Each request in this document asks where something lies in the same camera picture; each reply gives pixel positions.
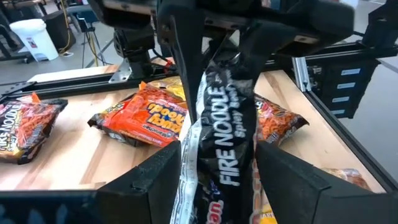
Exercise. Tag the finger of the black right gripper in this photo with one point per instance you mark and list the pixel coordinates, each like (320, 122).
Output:
(186, 46)
(264, 46)

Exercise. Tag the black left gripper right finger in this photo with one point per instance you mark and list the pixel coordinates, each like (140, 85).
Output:
(286, 193)

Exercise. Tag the red Maruchan noodle pack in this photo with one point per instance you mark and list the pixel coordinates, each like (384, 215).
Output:
(149, 118)
(35, 98)

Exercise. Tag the white trash bin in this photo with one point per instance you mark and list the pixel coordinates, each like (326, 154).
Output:
(34, 40)

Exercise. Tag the black controller box stack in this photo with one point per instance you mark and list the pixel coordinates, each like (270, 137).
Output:
(326, 93)

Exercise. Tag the yellow Maruchan chicken ramen pack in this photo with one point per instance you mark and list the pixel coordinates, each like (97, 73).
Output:
(168, 87)

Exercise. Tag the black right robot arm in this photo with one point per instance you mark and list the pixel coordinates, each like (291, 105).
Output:
(133, 43)

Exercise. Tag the black tripod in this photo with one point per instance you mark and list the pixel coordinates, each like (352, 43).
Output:
(84, 25)

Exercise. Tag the black equipment case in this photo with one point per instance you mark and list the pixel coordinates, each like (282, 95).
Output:
(59, 31)

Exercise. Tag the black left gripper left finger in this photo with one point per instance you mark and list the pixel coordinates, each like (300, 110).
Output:
(146, 193)

